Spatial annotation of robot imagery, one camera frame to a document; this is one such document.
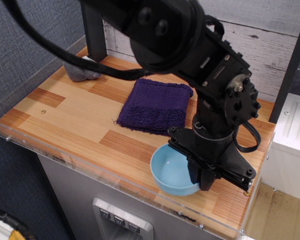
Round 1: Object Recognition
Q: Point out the grey cabinet with button panel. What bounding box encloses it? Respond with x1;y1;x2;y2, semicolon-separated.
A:
38;155;218;240

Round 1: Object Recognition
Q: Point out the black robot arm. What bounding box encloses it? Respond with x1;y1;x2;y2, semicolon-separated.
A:
4;0;261;191

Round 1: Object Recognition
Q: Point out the black right frame post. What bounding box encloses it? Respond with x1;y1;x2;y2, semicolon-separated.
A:
268;32;300;124

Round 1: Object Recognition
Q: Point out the black left frame post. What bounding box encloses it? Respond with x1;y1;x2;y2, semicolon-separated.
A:
80;2;108;63

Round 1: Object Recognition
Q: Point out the grey plush elephant toy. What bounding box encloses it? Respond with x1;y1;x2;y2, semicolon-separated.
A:
63;61;102;82

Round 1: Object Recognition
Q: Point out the black frame post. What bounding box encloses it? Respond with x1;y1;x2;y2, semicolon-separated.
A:
80;2;108;63
268;32;300;124

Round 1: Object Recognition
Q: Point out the light blue bowl cup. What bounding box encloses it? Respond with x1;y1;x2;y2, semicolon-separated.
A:
150;144;200;196

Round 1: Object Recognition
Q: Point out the purple folded towel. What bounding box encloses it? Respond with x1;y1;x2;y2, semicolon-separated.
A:
116;78;194;136

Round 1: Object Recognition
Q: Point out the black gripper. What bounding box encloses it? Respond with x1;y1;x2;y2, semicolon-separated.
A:
168;122;257;192

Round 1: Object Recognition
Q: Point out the clear acrylic table guard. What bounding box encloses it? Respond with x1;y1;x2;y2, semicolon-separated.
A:
0;34;276;238

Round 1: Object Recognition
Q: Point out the white ribbed side unit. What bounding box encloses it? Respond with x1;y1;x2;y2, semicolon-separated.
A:
261;93;300;199

